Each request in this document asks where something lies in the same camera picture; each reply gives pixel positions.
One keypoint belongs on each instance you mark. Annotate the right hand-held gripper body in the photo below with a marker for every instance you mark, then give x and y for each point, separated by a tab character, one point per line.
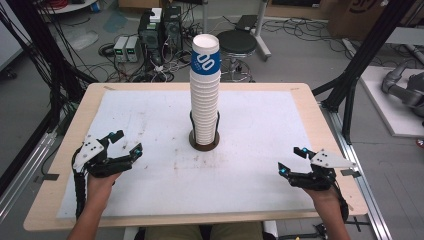
330	160

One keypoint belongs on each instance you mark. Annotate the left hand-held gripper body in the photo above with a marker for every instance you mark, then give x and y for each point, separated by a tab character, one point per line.
90	153

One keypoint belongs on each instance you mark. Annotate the stack of white paper cups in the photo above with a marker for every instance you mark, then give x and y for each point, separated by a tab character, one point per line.
204	100

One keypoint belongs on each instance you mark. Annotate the person's left hand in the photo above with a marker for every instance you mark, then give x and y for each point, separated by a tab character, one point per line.
100	186

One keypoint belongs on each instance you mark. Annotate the person's right hand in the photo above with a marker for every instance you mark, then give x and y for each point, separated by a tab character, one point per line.
321	198

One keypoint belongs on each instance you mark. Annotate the wooden table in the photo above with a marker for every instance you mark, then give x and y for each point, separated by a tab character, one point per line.
60	166

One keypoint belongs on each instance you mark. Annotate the white floor platform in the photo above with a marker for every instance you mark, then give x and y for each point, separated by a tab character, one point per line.
383	106

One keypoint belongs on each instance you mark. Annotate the grey bench power supply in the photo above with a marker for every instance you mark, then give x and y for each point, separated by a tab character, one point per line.
133	48
120	48

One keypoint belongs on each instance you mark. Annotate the person's legs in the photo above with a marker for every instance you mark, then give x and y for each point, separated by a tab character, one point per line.
173	233

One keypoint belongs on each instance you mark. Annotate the black computer tower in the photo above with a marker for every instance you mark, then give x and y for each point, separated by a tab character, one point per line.
172	28
150	33

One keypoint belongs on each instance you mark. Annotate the black round stool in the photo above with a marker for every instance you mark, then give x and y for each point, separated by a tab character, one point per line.
236	41

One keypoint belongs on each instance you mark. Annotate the white cabinet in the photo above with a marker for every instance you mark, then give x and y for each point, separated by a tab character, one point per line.
8	40

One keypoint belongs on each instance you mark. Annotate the cardboard box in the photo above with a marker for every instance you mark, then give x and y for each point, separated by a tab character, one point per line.
356	16

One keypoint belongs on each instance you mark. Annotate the dark metal bracket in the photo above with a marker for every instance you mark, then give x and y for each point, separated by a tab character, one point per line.
350	173
50	177

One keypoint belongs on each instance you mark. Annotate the aluminium rail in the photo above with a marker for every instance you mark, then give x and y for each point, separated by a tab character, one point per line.
23	180
363	186

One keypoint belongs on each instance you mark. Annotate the black metal frame stand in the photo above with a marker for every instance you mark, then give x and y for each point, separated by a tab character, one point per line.
43	50
363	56

